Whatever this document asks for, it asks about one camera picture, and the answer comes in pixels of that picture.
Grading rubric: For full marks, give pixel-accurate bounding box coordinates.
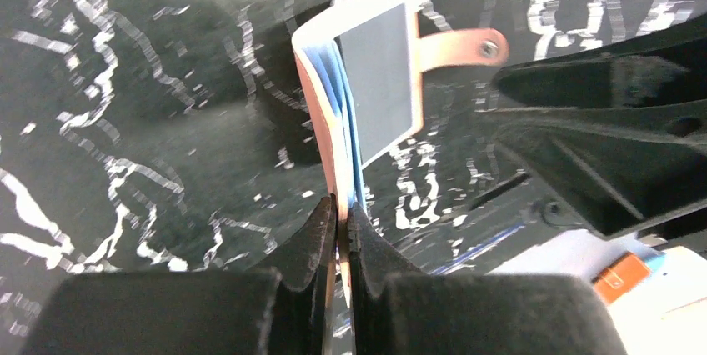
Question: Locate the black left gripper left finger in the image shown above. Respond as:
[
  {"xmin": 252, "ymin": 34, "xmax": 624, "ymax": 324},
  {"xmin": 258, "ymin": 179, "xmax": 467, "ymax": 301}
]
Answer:
[{"xmin": 255, "ymin": 197, "xmax": 338, "ymax": 354}]

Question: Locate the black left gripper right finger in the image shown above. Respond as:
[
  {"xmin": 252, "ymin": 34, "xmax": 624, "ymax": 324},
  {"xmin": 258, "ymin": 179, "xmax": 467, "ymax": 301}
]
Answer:
[{"xmin": 346, "ymin": 202, "xmax": 422, "ymax": 354}]

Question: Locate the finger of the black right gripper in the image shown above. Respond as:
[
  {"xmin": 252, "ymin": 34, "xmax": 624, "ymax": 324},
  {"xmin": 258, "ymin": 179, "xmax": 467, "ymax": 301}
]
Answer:
[
  {"xmin": 492, "ymin": 15, "xmax": 706, "ymax": 109},
  {"xmin": 479, "ymin": 100, "xmax": 706, "ymax": 238}
]

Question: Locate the brown leather card holder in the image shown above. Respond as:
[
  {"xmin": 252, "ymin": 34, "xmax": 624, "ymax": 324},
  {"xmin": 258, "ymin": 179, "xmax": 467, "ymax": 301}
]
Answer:
[{"xmin": 291, "ymin": 0, "xmax": 510, "ymax": 293}]

